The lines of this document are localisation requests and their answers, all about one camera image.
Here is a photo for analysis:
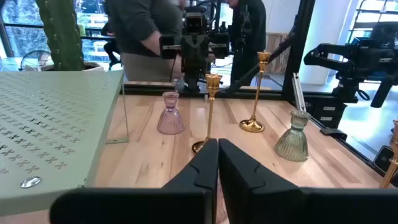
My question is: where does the black rounded device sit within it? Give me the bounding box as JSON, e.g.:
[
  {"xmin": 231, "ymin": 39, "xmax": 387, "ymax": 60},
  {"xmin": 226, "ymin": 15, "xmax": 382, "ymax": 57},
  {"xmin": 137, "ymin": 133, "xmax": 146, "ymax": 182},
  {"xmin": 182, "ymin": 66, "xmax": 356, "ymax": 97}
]
[{"xmin": 372, "ymin": 145, "xmax": 396, "ymax": 174}]

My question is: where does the tall gold candlestick holder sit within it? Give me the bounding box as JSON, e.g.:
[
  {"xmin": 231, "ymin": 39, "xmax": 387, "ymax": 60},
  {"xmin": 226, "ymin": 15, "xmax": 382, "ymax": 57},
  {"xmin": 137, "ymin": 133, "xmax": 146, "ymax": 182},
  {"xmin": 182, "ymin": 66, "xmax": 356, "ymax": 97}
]
[{"xmin": 239, "ymin": 51, "xmax": 272, "ymax": 134}]

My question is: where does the person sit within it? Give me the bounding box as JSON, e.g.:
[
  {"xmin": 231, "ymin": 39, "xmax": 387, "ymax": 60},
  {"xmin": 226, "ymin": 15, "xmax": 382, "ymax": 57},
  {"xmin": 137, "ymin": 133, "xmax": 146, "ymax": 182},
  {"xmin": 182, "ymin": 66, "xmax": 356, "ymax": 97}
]
[
  {"xmin": 226, "ymin": 0, "xmax": 267, "ymax": 85},
  {"xmin": 104, "ymin": 0, "xmax": 187, "ymax": 82}
]

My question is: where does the green perforated metal table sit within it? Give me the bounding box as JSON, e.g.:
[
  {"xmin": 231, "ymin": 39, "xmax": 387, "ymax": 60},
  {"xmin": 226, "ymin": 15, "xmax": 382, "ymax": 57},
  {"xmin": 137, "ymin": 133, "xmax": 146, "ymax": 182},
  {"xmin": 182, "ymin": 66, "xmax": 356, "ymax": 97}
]
[{"xmin": 0, "ymin": 70, "xmax": 130, "ymax": 217}]

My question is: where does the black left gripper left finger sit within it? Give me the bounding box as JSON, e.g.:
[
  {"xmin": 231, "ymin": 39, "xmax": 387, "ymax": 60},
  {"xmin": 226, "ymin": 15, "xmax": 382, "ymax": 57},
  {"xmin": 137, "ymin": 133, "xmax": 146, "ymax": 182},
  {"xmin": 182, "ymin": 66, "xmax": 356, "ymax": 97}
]
[{"xmin": 49, "ymin": 138, "xmax": 220, "ymax": 224}]

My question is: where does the green cactus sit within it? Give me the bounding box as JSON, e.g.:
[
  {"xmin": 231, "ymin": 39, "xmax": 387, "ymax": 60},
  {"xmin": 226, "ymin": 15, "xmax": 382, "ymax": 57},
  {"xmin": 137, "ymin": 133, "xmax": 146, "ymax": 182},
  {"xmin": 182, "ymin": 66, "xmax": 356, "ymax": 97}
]
[{"xmin": 35, "ymin": 0, "xmax": 85, "ymax": 72}]

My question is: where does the round wire fan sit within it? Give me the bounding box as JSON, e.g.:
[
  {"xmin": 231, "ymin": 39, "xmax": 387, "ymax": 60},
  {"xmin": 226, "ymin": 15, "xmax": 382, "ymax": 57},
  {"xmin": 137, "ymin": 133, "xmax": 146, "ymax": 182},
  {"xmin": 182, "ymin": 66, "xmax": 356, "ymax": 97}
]
[{"xmin": 20, "ymin": 49, "xmax": 53, "ymax": 72}]

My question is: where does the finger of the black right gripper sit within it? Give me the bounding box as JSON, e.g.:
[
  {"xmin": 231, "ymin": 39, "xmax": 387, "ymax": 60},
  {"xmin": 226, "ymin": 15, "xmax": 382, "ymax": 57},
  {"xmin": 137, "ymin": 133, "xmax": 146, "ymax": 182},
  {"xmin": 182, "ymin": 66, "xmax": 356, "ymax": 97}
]
[
  {"xmin": 181, "ymin": 35, "xmax": 196, "ymax": 60},
  {"xmin": 195, "ymin": 34, "xmax": 210, "ymax": 60}
]

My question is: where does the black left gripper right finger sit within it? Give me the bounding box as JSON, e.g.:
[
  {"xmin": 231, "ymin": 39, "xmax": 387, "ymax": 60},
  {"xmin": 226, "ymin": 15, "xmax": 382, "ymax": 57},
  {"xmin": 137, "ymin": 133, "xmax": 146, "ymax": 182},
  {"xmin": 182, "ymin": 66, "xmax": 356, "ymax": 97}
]
[{"xmin": 218, "ymin": 138, "xmax": 398, "ymax": 224}]

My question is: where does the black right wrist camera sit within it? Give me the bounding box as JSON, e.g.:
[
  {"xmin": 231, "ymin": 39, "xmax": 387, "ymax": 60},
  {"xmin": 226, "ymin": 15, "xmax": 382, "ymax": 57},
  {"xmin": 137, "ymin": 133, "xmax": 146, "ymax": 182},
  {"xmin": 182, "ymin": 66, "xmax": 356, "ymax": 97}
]
[{"xmin": 183, "ymin": 6, "xmax": 208, "ymax": 34}]

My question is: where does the pink ribbed glass candle holder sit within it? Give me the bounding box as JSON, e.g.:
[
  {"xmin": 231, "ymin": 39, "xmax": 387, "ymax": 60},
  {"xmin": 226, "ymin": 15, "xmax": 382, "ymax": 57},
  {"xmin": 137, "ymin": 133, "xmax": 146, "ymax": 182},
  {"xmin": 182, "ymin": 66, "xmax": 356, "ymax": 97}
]
[{"xmin": 156, "ymin": 91, "xmax": 185, "ymax": 136}]

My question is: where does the green ribbed glass candle holder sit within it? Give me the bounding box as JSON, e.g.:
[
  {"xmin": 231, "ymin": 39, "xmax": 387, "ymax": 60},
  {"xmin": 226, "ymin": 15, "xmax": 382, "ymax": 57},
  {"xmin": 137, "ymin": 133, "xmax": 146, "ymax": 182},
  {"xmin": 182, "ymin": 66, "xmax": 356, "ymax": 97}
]
[{"xmin": 273, "ymin": 110, "xmax": 312, "ymax": 162}]

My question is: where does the black labelled equipment box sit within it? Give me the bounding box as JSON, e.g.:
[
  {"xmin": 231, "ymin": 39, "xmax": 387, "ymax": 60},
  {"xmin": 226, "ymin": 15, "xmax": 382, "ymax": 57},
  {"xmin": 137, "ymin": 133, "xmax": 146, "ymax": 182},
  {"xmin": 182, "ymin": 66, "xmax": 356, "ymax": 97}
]
[{"xmin": 310, "ymin": 101, "xmax": 348, "ymax": 141}]

